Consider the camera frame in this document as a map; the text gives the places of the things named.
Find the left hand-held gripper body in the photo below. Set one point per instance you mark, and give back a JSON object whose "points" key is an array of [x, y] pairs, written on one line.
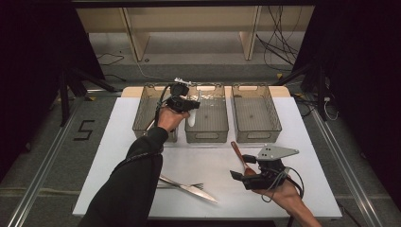
{"points": [[178, 102]]}

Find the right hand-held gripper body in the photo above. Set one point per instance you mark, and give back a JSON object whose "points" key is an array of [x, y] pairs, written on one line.
{"points": [[274, 152]]}

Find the red-brown wooden spoon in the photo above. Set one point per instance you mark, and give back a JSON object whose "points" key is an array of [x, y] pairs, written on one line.
{"points": [[239, 154]]}

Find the white ceramic spoon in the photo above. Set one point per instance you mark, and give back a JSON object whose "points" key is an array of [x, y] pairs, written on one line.
{"points": [[192, 119]]}

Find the transparent grey plastic bin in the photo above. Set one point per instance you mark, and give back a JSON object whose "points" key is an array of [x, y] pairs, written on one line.
{"points": [[255, 113], [211, 116], [145, 110]]}

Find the steel fork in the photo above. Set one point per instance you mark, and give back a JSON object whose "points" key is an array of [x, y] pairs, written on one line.
{"points": [[195, 186]]}

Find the steel table knife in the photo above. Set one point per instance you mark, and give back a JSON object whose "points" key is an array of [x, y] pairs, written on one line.
{"points": [[195, 191]]}

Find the person's left hand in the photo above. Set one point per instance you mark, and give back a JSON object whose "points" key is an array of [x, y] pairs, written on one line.
{"points": [[170, 119]]}

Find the person's right hand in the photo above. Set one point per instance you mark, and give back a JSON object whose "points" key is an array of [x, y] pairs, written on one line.
{"points": [[282, 194]]}

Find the white table cover sheet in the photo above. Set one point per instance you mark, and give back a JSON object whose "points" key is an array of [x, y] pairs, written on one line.
{"points": [[246, 205]]}

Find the black metal stand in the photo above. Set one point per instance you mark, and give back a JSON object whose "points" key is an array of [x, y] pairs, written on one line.
{"points": [[321, 94], [64, 101]]}

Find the black curtain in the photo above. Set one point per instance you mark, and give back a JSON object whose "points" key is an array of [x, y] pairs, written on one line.
{"points": [[31, 78], [365, 78]]}

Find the short aluminium rail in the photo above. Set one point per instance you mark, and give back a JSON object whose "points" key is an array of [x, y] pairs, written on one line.
{"points": [[104, 92]]}

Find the aluminium floor rail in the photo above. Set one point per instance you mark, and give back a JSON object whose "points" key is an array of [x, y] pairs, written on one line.
{"points": [[41, 176], [346, 170]]}

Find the light wooden desk frame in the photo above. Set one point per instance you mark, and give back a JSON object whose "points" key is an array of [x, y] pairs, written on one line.
{"points": [[195, 19]]}

